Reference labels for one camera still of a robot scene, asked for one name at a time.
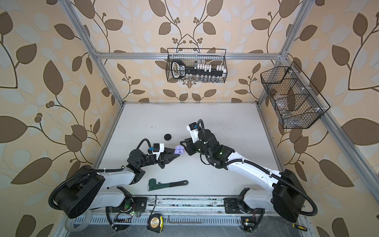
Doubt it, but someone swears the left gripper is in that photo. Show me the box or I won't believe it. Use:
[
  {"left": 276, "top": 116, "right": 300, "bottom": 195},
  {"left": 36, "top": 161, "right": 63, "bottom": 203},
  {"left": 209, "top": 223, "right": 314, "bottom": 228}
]
[{"left": 138, "top": 149, "right": 179, "bottom": 170}]

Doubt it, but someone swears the purple earbud case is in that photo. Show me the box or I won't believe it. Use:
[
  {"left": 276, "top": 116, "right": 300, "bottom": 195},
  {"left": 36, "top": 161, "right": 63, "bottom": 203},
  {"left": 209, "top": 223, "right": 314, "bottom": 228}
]
[{"left": 174, "top": 145, "right": 185, "bottom": 155}]

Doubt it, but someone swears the black round earbud case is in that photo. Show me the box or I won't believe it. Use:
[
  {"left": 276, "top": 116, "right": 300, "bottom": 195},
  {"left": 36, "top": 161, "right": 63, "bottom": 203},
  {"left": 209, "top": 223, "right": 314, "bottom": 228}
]
[{"left": 164, "top": 134, "right": 172, "bottom": 141}]

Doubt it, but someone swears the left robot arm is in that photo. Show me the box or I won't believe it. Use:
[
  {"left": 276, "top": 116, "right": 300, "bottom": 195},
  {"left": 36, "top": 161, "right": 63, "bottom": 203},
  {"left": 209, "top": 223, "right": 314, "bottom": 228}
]
[{"left": 48, "top": 138, "right": 185, "bottom": 219}]

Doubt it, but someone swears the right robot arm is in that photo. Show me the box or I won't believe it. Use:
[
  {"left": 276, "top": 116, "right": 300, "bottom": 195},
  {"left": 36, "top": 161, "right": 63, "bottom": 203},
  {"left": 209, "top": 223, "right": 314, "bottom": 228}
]
[{"left": 181, "top": 119, "right": 318, "bottom": 223}]

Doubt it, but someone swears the green pipe wrench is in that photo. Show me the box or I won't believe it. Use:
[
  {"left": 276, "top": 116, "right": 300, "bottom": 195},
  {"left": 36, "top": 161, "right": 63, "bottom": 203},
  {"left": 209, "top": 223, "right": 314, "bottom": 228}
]
[{"left": 148, "top": 179, "right": 189, "bottom": 191}]

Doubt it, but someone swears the yellow black tape measure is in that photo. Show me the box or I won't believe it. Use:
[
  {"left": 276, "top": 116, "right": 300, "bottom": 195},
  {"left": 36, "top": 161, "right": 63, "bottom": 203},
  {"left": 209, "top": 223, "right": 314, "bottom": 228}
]
[{"left": 147, "top": 213, "right": 164, "bottom": 233}]

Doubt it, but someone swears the clear tape roll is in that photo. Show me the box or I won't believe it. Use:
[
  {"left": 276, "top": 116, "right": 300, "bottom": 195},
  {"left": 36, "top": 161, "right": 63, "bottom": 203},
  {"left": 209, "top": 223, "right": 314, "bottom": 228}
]
[{"left": 64, "top": 210, "right": 93, "bottom": 232}]

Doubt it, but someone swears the yellow black screwdriver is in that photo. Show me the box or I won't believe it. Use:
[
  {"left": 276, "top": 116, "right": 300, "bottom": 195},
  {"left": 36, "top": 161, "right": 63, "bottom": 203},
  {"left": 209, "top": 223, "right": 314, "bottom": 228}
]
[{"left": 292, "top": 223, "right": 308, "bottom": 232}]

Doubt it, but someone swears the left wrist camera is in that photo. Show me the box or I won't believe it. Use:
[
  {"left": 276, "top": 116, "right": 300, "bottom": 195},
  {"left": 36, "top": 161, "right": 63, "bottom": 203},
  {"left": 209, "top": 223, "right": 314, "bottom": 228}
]
[{"left": 148, "top": 143, "right": 165, "bottom": 160}]

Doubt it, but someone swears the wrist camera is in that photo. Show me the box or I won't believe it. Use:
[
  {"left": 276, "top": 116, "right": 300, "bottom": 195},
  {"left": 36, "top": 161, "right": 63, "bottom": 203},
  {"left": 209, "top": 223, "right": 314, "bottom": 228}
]
[
  {"left": 148, "top": 143, "right": 165, "bottom": 160},
  {"left": 186, "top": 122, "right": 199, "bottom": 143}
]

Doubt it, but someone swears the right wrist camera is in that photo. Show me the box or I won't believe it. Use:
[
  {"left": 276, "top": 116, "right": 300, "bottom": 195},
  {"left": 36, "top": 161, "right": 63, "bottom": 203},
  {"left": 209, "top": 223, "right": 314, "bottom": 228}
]
[{"left": 186, "top": 122, "right": 199, "bottom": 143}]

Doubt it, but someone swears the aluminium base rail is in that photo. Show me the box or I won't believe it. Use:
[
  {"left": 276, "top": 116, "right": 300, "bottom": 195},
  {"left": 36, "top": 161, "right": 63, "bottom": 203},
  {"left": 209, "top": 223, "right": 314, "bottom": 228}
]
[{"left": 62, "top": 195, "right": 309, "bottom": 226}]

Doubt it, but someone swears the back wire basket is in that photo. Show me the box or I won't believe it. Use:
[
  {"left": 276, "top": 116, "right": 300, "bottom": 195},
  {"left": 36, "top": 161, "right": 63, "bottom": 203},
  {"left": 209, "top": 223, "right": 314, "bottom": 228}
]
[{"left": 165, "top": 47, "right": 228, "bottom": 84}]

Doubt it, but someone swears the side wire basket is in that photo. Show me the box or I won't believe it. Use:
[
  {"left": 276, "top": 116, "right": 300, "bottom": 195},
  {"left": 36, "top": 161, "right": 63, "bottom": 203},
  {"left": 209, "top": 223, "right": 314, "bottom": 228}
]
[{"left": 260, "top": 62, "right": 331, "bottom": 129}]

